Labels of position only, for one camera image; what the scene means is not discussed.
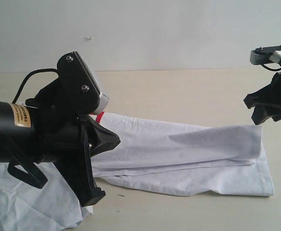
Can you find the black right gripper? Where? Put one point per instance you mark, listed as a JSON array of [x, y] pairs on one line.
[[266, 101]]

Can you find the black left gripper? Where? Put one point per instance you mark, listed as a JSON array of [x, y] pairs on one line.
[[63, 135]]

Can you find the white t-shirt red Chinese patch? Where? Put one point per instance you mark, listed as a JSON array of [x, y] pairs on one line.
[[154, 156]]

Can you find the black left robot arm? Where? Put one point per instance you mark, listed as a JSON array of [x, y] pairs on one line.
[[17, 130]]

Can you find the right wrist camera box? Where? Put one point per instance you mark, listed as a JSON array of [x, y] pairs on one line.
[[265, 55]]

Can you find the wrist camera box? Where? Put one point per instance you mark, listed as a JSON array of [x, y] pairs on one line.
[[81, 84], [265, 55]]

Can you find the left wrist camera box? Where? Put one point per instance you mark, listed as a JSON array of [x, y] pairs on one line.
[[81, 84]]

